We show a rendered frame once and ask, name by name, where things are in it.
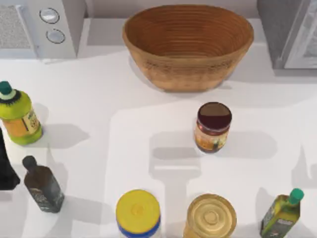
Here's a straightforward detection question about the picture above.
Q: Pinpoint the dark red jar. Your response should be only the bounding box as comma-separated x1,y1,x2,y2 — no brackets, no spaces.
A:
194,102,233,154

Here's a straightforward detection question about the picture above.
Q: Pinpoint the brown woven basket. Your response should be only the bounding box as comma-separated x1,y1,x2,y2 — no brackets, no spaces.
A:
122,4,255,93

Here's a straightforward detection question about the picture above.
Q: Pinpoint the yellow-lidded white jar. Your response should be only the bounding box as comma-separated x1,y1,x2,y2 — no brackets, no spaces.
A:
115,189,162,238

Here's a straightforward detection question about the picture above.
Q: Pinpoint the gold-lidded can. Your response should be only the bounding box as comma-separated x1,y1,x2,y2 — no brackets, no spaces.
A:
183,193,238,238

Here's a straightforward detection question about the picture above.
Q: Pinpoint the round microwave knob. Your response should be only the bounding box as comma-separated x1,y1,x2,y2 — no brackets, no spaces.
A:
46,28,66,44
39,7,60,24

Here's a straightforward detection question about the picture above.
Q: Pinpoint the dark brown square bottle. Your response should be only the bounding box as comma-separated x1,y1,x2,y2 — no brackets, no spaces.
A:
22,155,65,213

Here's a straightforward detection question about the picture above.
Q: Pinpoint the yellow-green bottle green cap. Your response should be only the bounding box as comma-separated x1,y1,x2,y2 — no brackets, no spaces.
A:
0,81,43,145

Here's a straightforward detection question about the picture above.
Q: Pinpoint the pale microwave oven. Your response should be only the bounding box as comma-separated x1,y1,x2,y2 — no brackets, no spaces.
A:
0,0,88,60

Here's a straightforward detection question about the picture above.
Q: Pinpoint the green square oil bottle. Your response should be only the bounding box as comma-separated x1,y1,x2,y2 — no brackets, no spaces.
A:
260,188,305,238

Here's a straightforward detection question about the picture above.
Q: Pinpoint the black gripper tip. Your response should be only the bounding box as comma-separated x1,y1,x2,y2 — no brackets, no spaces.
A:
0,127,21,191

